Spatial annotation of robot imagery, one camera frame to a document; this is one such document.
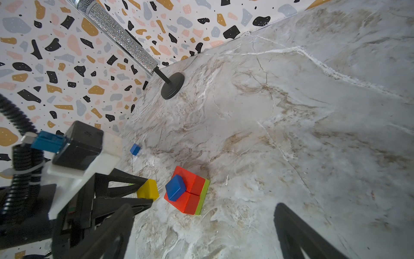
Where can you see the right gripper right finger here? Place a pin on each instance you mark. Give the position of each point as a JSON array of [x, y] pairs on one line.
[[297, 238]]

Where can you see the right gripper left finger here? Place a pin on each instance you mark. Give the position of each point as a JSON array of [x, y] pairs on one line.
[[109, 241]]

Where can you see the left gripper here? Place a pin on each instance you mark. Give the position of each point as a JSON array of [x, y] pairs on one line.
[[70, 229]]

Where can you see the small yellow cube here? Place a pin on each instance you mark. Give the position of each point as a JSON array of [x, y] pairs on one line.
[[148, 191]]

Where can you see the dark blue square block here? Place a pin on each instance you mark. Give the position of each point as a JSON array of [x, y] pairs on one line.
[[135, 149]]

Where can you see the small blue cube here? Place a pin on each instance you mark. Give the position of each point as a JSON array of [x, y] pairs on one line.
[[175, 188]]

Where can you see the red block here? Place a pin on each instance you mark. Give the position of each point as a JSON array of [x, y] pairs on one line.
[[187, 203], [194, 184]]

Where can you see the lime green long block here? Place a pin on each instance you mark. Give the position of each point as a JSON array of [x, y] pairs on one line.
[[202, 197]]

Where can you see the black microphone stand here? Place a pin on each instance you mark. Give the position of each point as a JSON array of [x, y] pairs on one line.
[[172, 84]]

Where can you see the glitter silver microphone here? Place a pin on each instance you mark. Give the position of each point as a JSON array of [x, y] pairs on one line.
[[98, 15]]

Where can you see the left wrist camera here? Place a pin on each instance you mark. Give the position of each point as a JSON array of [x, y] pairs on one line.
[[79, 154]]

